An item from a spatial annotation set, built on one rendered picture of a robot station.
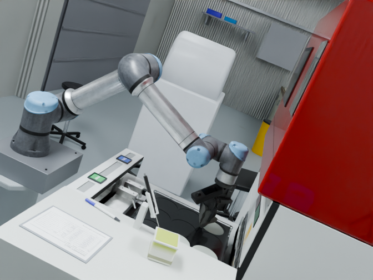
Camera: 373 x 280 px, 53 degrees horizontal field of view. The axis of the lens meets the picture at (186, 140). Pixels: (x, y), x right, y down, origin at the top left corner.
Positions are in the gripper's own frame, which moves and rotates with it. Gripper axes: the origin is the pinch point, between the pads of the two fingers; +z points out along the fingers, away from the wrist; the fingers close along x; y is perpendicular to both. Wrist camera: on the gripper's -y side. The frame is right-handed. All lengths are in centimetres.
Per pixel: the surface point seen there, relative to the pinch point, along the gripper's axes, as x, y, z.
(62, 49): 437, 49, 29
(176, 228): -0.5, -11.2, 1.3
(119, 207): 14.5, -28.3, 3.3
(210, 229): -1.2, 4.9, 1.2
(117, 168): 31.9, -25.5, -4.4
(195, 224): 2.0, -0.9, 1.3
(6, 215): 43, -60, 28
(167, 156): 177, 97, 51
